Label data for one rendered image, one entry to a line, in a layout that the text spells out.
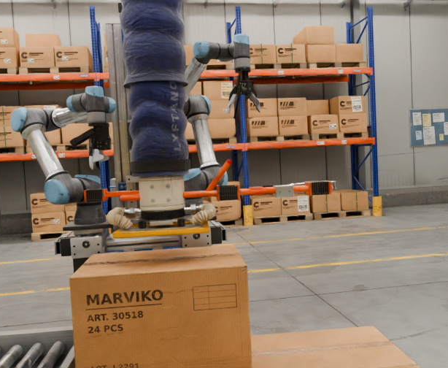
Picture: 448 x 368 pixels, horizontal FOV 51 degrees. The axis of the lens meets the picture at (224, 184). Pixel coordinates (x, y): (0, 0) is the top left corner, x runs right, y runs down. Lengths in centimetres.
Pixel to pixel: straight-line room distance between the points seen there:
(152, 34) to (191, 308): 96
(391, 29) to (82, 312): 1105
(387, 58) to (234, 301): 1057
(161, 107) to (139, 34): 27
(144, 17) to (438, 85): 1108
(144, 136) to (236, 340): 78
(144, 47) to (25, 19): 925
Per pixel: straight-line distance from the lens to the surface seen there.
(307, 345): 202
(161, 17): 174
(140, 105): 171
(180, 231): 165
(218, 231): 245
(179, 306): 165
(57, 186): 220
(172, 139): 169
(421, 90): 1222
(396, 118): 1182
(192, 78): 230
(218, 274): 163
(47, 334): 229
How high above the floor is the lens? 131
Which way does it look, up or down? 3 degrees down
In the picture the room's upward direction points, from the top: 3 degrees counter-clockwise
